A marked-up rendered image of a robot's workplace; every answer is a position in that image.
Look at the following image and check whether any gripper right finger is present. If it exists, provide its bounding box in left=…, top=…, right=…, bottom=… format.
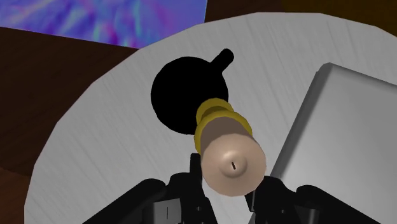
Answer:
left=244, top=175, right=382, bottom=224

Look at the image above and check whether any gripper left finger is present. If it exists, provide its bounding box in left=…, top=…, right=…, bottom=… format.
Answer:
left=81, top=153, right=218, bottom=224

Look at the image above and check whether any grey box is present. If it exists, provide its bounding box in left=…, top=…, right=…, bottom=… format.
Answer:
left=268, top=62, right=397, bottom=224

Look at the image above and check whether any round grey table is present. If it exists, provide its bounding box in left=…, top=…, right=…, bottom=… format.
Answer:
left=24, top=12, right=397, bottom=224

